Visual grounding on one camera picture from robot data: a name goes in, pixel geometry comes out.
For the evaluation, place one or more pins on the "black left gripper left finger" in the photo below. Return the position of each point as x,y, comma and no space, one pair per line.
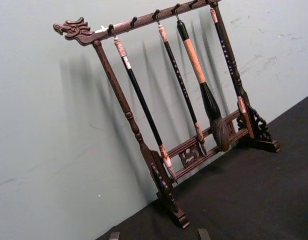
115,236

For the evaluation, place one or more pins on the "dark wooden dragon-head brush rack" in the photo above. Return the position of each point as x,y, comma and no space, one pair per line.
76,30

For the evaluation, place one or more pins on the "black table cloth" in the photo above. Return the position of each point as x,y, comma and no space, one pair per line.
244,200

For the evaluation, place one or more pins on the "plain pale wall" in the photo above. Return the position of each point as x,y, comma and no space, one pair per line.
31,125

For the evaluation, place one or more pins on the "thin black brush, plain shaft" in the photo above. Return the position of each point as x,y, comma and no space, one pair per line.
141,96

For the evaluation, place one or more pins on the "thin black brush, white characters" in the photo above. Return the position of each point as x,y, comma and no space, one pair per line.
176,73
225,51

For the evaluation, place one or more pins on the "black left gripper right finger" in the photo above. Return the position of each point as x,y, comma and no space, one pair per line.
203,235

